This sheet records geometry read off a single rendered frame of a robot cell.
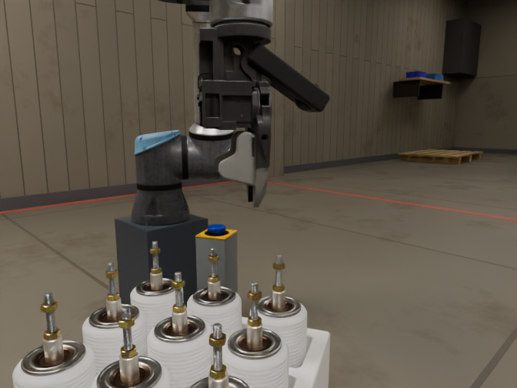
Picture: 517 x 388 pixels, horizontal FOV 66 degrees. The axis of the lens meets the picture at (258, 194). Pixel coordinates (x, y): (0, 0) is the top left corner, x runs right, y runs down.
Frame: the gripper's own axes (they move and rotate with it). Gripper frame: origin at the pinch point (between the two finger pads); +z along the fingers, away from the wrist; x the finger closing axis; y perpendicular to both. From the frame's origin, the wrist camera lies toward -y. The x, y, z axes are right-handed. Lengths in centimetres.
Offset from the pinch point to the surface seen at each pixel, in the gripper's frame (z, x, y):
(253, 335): 19.3, 1.0, 0.9
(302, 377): 28.3, -1.2, -7.0
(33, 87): -31, -236, 101
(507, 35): -155, -569, -548
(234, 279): 25.7, -34.2, -1.2
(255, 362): 21.3, 4.2, 1.2
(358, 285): 46, -70, -49
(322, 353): 28.4, -6.6, -12.1
